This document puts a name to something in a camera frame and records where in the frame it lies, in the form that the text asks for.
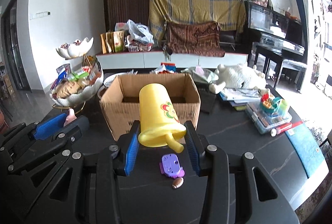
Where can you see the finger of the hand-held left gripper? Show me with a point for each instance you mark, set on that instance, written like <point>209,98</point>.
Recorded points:
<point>50,126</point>
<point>79,125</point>

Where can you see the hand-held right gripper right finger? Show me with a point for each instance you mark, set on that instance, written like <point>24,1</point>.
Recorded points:
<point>193,151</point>

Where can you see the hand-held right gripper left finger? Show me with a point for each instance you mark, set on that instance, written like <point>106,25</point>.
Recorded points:
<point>132,148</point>

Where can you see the brown cardboard box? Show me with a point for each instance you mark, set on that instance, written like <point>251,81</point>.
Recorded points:
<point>116,112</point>

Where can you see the black marble desktop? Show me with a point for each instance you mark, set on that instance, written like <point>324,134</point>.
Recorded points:
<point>233,135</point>

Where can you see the purple plastic toy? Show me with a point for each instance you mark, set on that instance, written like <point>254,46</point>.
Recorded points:
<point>171,164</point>

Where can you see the white shell tiered stand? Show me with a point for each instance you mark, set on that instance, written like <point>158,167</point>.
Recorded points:
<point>77,98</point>

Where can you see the small brown football toy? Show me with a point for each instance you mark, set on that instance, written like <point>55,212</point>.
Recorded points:
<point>177,182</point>

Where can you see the pile of snack packets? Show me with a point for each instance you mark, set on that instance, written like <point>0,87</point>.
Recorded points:
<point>67,89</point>

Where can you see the black rectangular case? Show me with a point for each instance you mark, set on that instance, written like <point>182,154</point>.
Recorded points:
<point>207,102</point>

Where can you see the stack of books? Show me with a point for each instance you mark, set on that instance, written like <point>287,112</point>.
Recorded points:
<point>238,96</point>

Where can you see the pale green plastic bag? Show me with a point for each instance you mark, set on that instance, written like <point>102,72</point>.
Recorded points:
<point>205,78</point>

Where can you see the clear plastic storage box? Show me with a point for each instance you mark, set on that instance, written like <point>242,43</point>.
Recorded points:
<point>262,122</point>

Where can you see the small pink plastic item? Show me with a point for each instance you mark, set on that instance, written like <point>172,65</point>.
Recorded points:
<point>199,70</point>

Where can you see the red blue snack packet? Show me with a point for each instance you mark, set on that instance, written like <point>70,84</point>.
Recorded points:
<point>167,67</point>

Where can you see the white plush toy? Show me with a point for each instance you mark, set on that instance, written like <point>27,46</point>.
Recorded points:
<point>238,76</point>

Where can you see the dark glass door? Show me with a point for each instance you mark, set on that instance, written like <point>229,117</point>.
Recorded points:
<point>15,44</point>

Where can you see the green red block toy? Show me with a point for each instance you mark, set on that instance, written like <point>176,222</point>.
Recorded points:
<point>272,107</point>

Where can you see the small white pink bottle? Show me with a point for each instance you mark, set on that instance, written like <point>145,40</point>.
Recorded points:
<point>281,128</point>

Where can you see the white low cabinet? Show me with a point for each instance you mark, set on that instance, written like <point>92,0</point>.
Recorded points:
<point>181,60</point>

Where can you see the row of snack pouches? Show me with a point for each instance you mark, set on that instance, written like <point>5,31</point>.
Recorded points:
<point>116,41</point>

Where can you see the hanging key bunch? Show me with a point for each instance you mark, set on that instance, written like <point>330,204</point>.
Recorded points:
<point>167,52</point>

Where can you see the white plastic bag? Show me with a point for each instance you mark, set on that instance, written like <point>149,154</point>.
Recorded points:
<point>140,31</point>

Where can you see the blue textured mat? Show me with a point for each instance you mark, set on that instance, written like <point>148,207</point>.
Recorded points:
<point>306,148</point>

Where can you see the brown patterned cloth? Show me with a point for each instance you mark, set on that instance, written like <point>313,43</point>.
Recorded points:
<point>194,37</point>

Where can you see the piano bench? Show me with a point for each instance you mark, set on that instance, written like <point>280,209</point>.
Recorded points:
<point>293,63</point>

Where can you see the black piano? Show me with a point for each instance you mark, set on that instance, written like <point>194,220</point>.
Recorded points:
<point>262,31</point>

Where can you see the monkey doll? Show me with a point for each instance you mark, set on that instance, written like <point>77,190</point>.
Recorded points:
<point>260,0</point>

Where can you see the wall switch panel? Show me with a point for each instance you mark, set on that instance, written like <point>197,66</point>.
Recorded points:
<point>39,15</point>

